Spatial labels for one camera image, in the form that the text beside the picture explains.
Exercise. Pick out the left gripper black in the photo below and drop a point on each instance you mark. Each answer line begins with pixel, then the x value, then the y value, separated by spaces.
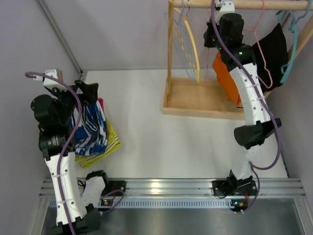
pixel 86 88

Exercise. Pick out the blue patterned trousers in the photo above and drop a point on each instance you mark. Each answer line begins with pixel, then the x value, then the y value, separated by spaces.
pixel 91 135

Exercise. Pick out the orange trousers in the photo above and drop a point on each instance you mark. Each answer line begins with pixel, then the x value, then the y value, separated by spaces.
pixel 226 81

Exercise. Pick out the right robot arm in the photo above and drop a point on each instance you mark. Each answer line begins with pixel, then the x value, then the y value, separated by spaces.
pixel 237 61

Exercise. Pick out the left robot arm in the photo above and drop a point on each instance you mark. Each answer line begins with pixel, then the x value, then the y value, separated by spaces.
pixel 77 210

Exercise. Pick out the yellow-green trousers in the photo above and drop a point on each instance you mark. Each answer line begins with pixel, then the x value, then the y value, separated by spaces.
pixel 113 143

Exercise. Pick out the light blue hanger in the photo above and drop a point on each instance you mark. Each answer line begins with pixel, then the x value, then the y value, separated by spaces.
pixel 169 20

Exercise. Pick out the yellow hanger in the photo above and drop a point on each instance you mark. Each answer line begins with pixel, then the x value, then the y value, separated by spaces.
pixel 185 45

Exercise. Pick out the black trousers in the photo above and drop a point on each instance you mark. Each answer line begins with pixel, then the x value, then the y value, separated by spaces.
pixel 271 53

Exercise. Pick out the teal hanger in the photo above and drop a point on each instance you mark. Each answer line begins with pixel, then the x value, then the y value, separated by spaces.
pixel 293 28

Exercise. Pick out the magenta cloth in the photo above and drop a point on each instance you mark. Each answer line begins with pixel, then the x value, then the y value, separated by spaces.
pixel 101 104

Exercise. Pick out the wooden clothes rack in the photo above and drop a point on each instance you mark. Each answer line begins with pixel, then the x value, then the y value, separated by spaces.
pixel 205 98

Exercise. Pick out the slotted grey cable duct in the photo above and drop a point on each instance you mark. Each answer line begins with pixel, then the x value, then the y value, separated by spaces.
pixel 179 203

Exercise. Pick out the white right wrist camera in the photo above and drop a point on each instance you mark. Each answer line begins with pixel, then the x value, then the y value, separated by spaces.
pixel 223 7

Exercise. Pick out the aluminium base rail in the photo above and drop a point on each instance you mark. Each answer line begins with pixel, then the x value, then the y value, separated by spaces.
pixel 201 188

